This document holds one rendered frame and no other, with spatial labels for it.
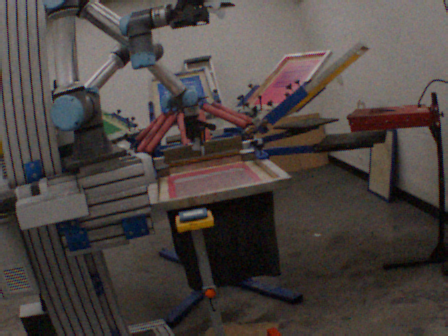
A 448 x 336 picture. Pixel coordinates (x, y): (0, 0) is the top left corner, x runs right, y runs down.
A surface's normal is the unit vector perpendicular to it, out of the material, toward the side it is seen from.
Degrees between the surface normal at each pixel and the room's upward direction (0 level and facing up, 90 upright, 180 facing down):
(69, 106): 98
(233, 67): 90
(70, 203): 90
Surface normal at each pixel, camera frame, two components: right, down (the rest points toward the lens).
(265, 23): 0.12, 0.16
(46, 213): 0.36, 0.11
